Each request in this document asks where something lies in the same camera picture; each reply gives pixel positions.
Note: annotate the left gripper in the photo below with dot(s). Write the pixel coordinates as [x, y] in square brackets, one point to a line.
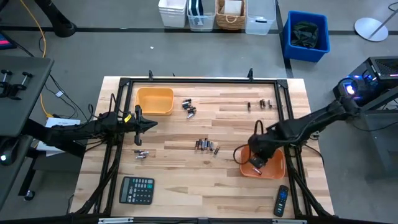
[132, 124]

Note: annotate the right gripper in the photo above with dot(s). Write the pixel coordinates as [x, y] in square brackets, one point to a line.
[259, 144]

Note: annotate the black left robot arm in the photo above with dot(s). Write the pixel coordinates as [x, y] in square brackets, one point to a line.
[93, 129]

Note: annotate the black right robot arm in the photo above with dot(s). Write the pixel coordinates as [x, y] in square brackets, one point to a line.
[311, 119]

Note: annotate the yellow plastic bin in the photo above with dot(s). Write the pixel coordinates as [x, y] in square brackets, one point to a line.
[155, 101]

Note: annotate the orange plastic bin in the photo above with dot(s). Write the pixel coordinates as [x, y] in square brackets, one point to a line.
[275, 168]

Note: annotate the black remote control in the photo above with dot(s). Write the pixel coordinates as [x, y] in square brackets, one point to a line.
[281, 202]

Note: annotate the black desk calculator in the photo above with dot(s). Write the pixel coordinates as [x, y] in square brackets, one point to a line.
[136, 190]

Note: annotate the white printed paper sheet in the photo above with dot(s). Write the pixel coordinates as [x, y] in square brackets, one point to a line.
[62, 122]

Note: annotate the small white adapter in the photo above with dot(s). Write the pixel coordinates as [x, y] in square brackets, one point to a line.
[59, 93]

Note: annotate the blue plastic tub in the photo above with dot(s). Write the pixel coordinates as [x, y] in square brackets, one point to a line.
[287, 46]

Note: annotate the white plastic storage bin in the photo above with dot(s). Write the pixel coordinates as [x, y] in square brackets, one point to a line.
[172, 12]

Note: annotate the small clear plastic bin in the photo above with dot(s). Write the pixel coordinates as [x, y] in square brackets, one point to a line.
[202, 23]

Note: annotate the black plastic bag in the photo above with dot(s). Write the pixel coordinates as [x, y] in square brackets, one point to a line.
[304, 34]

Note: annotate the grey desk top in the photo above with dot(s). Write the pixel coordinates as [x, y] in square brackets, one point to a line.
[28, 105]

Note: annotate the dark grey side stand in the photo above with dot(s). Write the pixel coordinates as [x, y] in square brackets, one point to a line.
[382, 140]

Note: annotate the navy blue folder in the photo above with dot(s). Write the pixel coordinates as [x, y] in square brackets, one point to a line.
[196, 7]

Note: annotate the wicker basket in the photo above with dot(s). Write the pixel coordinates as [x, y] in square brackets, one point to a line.
[221, 18]

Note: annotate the large clear plastic bin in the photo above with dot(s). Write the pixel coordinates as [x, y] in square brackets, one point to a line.
[261, 12]

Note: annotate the black stand leg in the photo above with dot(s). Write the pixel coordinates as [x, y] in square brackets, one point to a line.
[59, 23]

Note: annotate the black caster wheel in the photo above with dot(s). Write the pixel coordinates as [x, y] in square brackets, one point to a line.
[29, 195]

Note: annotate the black device with green light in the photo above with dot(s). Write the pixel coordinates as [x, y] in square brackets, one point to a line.
[9, 149]

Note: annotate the white blank card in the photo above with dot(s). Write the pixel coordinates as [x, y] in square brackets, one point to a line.
[233, 7]

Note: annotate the black computer tower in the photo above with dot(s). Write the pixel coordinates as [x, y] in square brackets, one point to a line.
[385, 67]

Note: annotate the dark screen with pink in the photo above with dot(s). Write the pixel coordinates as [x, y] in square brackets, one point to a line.
[4, 42]

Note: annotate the grey stand pole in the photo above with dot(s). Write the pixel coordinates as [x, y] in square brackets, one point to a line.
[387, 21]

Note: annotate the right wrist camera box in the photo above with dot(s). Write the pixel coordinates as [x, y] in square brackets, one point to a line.
[257, 161]

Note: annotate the silver metal bracket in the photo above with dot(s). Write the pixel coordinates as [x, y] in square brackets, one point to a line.
[115, 221]
[289, 221]

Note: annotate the black desk leg frame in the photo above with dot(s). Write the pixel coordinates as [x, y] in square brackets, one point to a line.
[34, 129]

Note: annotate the black desk clamp mount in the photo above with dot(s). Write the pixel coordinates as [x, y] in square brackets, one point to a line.
[12, 91]

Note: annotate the round grey base plate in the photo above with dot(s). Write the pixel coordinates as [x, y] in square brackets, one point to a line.
[367, 29]

